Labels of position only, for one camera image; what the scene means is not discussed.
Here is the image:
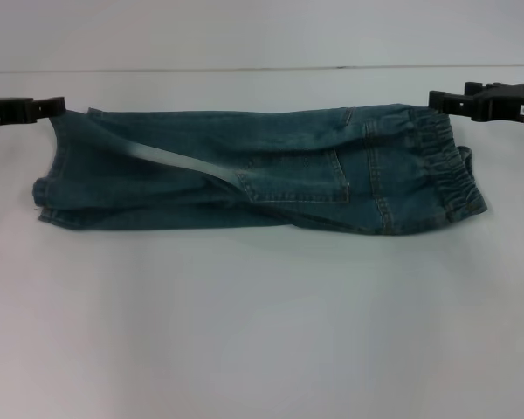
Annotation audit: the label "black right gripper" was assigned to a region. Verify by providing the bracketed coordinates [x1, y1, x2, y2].
[427, 82, 524, 126]

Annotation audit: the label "blue denim shorts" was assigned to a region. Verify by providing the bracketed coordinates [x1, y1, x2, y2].
[31, 102, 490, 239]

